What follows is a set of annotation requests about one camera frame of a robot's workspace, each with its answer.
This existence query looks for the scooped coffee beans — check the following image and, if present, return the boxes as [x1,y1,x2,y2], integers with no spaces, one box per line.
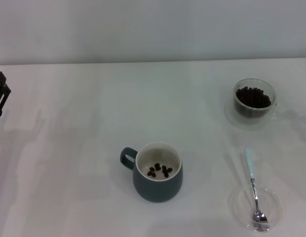
[147,162,173,179]

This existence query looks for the dark teal ceramic mug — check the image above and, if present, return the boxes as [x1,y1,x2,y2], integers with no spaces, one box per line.
[119,141,184,203]

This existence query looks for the metal spoon with blue handle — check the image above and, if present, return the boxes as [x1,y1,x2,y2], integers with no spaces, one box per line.
[244,147,269,232]

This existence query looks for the coffee beans in glass cup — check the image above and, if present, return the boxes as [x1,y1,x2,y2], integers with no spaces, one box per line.
[235,86,272,117]

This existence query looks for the clear glass cup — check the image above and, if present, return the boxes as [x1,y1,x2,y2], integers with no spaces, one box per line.
[233,78,287,121]

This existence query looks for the clear glass saucer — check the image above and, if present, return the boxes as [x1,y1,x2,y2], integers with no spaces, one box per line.
[224,97,287,131]
[229,185,283,233]

